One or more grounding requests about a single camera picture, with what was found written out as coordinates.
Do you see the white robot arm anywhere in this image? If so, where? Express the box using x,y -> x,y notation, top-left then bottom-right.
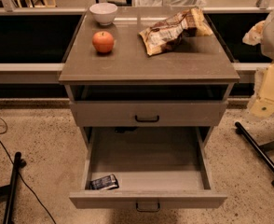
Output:
242,8 -> 274,119

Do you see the crumpled chip bag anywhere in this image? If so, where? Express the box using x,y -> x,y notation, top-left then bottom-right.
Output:
139,7 -> 212,56

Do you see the grey drawer cabinet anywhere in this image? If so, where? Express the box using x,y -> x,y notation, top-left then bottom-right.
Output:
60,7 -> 239,138

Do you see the black stand leg right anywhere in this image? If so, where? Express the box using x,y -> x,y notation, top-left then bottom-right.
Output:
235,122 -> 274,187

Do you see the black stand leg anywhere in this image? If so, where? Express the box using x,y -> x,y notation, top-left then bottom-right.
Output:
235,122 -> 274,187
0,152 -> 26,224

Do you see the black stand leg left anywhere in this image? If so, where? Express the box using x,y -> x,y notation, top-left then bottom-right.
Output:
0,152 -> 26,224

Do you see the closed upper drawer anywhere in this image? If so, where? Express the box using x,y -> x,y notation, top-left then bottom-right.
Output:
70,101 -> 226,127

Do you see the red apple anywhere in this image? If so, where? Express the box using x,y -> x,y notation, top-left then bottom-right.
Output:
92,31 -> 114,53

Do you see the white ceramic bowl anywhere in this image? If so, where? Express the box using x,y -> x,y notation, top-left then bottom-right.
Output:
89,3 -> 117,25

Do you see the metal railing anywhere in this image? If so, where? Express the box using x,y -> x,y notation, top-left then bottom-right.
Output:
0,0 -> 274,84

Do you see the open middle drawer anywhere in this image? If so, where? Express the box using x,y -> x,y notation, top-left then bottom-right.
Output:
70,127 -> 226,212

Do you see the blue rxbar blueberry bar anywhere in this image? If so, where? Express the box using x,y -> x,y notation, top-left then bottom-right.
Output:
90,175 -> 119,190

